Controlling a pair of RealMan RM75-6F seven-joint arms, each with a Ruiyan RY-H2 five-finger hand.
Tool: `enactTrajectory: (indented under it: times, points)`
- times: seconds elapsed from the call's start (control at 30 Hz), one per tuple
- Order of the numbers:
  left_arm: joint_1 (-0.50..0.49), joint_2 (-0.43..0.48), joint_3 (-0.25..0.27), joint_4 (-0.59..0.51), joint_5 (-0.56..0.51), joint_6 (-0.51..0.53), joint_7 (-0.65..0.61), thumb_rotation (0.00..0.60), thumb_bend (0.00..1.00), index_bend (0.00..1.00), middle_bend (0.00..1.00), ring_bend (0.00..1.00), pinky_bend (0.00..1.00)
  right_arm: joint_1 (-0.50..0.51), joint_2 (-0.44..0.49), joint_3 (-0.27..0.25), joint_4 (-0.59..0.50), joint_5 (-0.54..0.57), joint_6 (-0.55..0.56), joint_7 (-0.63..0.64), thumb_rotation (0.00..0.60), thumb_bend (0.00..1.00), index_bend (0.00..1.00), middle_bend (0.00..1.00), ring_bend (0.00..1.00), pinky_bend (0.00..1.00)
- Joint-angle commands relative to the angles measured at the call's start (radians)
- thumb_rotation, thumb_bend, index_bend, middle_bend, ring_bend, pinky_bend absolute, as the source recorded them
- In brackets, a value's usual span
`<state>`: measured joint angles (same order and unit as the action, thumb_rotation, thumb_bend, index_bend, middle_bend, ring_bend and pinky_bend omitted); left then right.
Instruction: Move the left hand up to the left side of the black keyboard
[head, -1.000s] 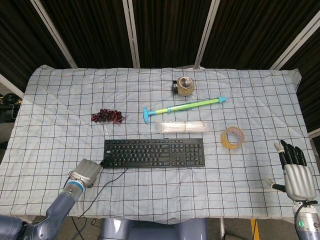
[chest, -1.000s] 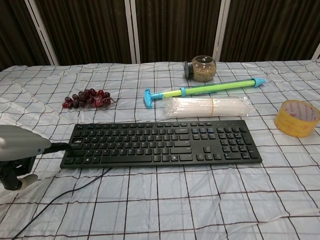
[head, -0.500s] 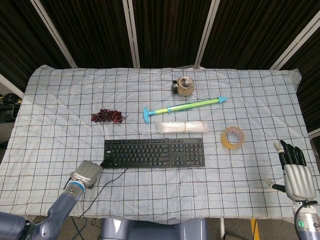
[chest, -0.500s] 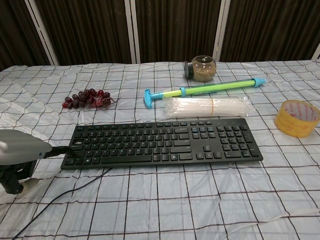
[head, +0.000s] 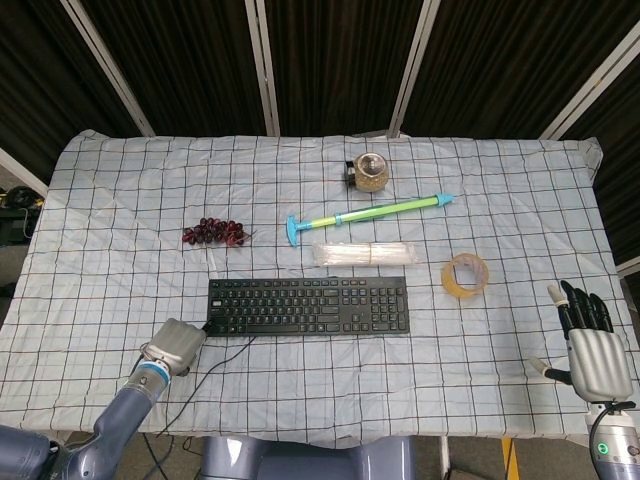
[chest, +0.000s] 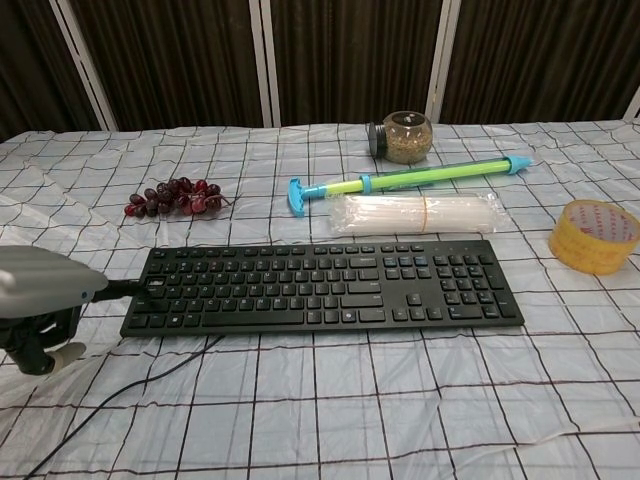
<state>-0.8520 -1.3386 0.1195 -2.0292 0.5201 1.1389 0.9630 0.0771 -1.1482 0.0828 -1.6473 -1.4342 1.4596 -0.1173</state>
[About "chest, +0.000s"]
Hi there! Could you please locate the dark folding screen white frame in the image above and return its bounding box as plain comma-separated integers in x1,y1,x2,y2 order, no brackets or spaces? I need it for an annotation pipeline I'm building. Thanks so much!
0,0,640,144

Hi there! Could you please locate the white checked plastic tablecloth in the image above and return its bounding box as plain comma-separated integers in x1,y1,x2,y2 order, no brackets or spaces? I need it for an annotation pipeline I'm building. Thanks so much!
0,118,640,480

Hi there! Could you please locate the dark red grape bunch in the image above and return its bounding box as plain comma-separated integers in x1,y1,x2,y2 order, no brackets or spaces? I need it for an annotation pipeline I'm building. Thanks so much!
124,177,234,219

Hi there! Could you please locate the round glass jar black lid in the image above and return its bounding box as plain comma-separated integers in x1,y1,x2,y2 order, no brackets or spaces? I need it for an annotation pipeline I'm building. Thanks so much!
367,111,434,164

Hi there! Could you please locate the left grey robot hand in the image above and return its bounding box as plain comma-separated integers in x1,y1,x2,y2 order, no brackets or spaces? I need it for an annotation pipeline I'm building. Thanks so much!
0,244,162,377

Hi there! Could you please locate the clear bag of white straws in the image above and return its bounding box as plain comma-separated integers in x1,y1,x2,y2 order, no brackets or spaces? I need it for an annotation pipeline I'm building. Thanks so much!
327,192,502,238

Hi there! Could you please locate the black keyboard cable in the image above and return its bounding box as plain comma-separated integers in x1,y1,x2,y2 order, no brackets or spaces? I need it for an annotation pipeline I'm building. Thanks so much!
18,334,225,480

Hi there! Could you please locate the yellow packing tape roll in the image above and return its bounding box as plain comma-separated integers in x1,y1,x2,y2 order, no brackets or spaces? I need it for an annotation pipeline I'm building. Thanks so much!
547,198,640,277

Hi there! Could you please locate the black computer keyboard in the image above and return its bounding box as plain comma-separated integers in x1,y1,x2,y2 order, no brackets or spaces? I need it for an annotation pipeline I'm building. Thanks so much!
119,239,526,339

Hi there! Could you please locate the green blue water pump toy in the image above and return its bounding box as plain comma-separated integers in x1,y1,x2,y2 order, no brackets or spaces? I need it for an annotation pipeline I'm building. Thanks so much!
287,154,534,219

